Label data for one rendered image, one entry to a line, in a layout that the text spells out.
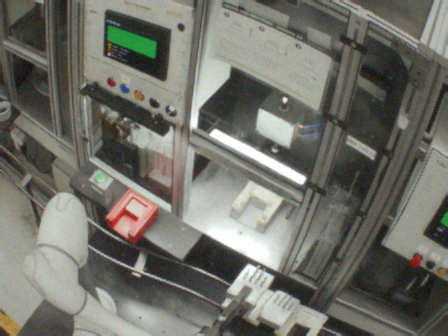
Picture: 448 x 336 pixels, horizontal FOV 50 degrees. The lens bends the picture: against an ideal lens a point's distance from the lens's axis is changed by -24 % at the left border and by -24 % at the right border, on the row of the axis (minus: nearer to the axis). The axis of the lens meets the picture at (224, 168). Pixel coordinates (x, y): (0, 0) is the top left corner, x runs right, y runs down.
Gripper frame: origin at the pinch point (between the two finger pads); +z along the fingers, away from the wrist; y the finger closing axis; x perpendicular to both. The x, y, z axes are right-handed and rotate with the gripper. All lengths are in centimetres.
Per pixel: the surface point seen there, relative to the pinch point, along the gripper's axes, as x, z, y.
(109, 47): 64, 20, 55
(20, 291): 114, -35, -103
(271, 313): -10.6, 4.0, -10.9
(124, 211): 52, 10, -11
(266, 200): 14.3, 40.3, -6.8
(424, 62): -22, 24, 97
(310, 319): -24.6, 10.4, -15.7
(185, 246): 28.3, 12.8, -13.0
